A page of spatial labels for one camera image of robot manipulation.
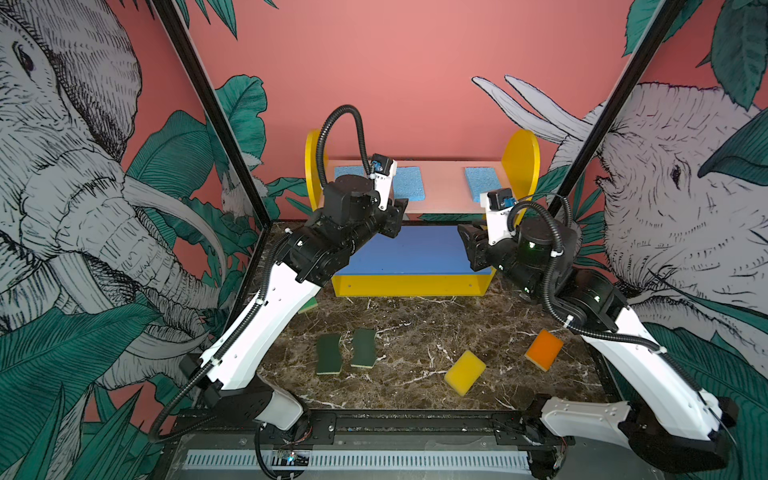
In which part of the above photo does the black frame post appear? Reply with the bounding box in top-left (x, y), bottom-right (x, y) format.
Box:
top-left (149, 0), bottom-right (272, 226)
top-left (549, 0), bottom-right (686, 216)

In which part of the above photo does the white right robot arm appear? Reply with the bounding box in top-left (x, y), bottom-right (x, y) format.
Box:
top-left (457, 215), bottom-right (739, 474)

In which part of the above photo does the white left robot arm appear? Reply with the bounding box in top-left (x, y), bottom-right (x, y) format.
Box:
top-left (182, 172), bottom-right (408, 431)

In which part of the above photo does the white vent strip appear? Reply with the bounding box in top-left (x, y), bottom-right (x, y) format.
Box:
top-left (181, 449), bottom-right (531, 474)

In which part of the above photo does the bright green sponge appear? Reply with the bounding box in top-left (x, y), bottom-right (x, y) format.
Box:
top-left (299, 298), bottom-right (318, 313)

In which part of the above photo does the blue sponge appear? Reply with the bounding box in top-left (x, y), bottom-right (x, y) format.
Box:
top-left (334, 166), bottom-right (367, 179)
top-left (464, 167), bottom-right (502, 203)
top-left (393, 167), bottom-right (426, 202)

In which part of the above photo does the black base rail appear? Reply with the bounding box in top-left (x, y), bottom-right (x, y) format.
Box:
top-left (161, 407), bottom-right (655, 480)

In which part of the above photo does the dark green sponge right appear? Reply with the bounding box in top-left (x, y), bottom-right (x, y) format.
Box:
top-left (350, 328), bottom-right (377, 369)

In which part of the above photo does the yellow pink blue shelf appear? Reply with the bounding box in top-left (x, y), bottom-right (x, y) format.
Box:
top-left (332, 130), bottom-right (541, 297)

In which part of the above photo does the dark green sponge left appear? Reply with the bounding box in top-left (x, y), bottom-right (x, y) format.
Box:
top-left (316, 333), bottom-right (343, 375)

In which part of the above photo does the orange yellow sponge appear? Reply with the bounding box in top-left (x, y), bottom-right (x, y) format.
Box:
top-left (525, 330), bottom-right (564, 371)

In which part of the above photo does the black left frame post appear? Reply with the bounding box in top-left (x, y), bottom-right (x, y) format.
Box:
top-left (149, 0), bottom-right (272, 226)

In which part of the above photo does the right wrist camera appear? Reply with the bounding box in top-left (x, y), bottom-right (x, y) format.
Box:
top-left (480, 188), bottom-right (516, 246)

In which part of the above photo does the black right frame post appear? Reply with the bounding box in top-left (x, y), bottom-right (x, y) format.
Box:
top-left (549, 0), bottom-right (686, 216)

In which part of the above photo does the dark green sponge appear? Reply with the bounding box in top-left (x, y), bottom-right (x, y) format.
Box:
top-left (316, 333), bottom-right (343, 375)
top-left (350, 328), bottom-right (377, 369)

